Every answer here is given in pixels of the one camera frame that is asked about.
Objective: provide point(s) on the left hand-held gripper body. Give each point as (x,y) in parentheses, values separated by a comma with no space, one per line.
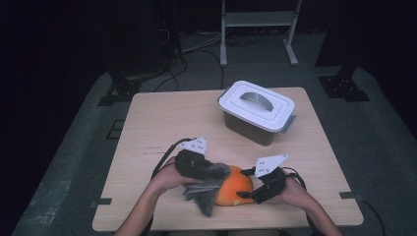
(191,164)

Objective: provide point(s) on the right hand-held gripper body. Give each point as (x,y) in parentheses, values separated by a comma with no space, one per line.
(273,185)

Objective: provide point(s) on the orange plush toy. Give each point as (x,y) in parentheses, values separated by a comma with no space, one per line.
(234,187)

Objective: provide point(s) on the grey fluffy cloth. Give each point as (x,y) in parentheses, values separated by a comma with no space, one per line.
(203,196)

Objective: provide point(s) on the translucent brown storage box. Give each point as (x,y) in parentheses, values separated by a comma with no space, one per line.
(249,131)

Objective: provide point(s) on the white box lid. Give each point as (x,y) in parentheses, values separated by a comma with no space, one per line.
(255,105)

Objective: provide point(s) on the person's right hand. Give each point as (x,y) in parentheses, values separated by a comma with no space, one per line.
(295,196)

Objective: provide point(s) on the person's left hand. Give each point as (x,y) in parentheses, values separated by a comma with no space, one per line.
(165,178)

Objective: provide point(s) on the black tape strip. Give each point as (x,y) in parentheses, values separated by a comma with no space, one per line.
(349,195)
(104,201)

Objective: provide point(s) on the black tape floor marking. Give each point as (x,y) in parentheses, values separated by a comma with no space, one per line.
(113,137)

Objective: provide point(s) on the white metal stand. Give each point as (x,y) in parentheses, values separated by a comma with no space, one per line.
(259,18)

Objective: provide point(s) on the black stand with base plate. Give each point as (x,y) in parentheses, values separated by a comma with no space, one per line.
(123,88)
(344,85)

